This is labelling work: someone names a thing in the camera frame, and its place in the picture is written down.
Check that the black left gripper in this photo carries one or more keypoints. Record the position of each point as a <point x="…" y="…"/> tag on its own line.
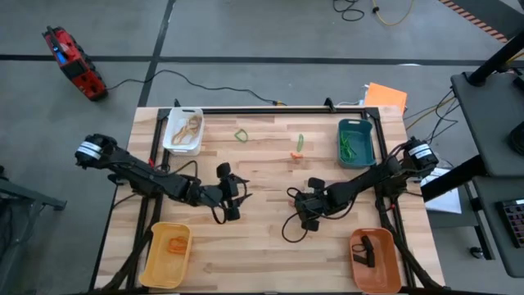
<point x="225" y="192"/>

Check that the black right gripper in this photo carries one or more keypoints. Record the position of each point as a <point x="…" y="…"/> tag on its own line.
<point x="315" y="202"/>

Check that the thin black rubber band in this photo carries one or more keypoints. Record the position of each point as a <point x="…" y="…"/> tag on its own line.
<point x="353" y="248"/>

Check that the green rubber band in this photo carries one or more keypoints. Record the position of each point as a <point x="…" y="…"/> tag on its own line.
<point x="300" y="142"/>
<point x="237" y="137"/>
<point x="351" y="153"/>
<point x="344" y="143"/>

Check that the wide black rubber band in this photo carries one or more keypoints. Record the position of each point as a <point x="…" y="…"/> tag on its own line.
<point x="360" y="259"/>

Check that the short black rubber band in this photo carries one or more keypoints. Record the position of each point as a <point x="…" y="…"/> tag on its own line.
<point x="369" y="250"/>

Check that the long tan rubber band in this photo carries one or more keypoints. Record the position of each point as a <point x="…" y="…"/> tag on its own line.
<point x="175" y="141"/>

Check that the thin orange rubber band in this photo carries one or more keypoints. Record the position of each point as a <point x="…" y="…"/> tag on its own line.
<point x="177" y="250"/>

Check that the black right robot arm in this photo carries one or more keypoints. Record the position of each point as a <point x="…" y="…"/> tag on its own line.
<point x="368" y="178"/>

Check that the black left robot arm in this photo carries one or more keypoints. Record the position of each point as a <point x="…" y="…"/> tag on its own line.
<point x="139" y="176"/>

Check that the small orange rubber band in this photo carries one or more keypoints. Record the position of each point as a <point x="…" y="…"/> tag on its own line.
<point x="296" y="155"/>

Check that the teal plastic basket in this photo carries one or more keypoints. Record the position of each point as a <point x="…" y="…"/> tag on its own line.
<point x="366" y="139"/>

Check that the white plastic basket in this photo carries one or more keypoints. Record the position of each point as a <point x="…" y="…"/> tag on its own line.
<point x="170" y="123"/>

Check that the orange plastic basket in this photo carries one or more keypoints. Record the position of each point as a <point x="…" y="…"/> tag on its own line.
<point x="382" y="274"/>

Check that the yellow plastic basket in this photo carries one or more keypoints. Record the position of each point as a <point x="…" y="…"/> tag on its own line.
<point x="163" y="270"/>

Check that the orange paper folder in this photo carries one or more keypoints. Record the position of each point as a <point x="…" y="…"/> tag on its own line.
<point x="387" y="97"/>

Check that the white paper sheet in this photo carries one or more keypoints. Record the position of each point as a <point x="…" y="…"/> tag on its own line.
<point x="446" y="201"/>

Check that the black caster wheel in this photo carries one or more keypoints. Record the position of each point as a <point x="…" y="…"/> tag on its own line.
<point x="477" y="252"/>

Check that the grey desk top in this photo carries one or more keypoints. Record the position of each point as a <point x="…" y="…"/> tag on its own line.
<point x="503" y="246"/>
<point x="491" y="123"/>

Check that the grey metal stand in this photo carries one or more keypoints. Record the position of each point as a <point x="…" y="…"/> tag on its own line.
<point x="28" y="201"/>

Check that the black keyboard coloured keys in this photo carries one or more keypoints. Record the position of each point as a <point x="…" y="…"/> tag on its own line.
<point x="515" y="223"/>

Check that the black round object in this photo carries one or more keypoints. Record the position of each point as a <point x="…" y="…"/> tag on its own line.
<point x="518" y="138"/>

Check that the black pole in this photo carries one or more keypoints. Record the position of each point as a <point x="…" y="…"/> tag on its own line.
<point x="497" y="61"/>

